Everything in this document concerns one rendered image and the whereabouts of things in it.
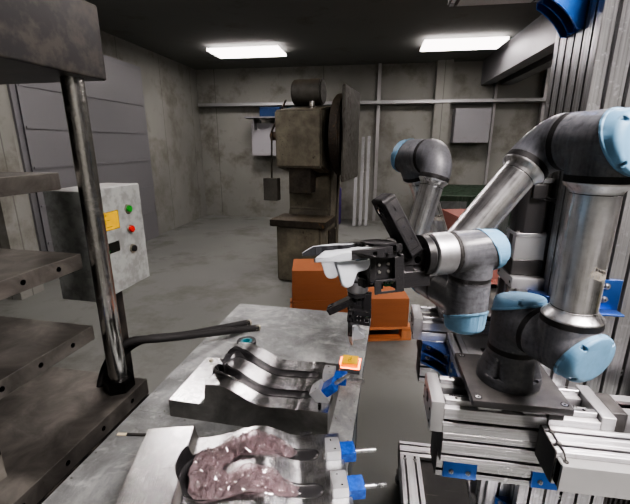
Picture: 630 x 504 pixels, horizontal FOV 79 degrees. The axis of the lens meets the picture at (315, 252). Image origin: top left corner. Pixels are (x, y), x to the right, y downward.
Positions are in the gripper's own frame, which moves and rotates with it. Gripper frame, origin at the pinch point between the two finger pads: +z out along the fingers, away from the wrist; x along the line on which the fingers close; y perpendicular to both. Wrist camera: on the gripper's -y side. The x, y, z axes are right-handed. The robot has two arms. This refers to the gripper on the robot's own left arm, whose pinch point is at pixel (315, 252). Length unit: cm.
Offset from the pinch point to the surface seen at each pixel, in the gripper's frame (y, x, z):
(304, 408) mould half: 51, 43, -7
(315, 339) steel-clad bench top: 53, 97, -27
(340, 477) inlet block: 55, 18, -9
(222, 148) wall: -128, 863, -44
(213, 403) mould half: 52, 55, 18
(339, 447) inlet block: 54, 27, -12
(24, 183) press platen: -16, 67, 62
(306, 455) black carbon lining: 57, 30, -4
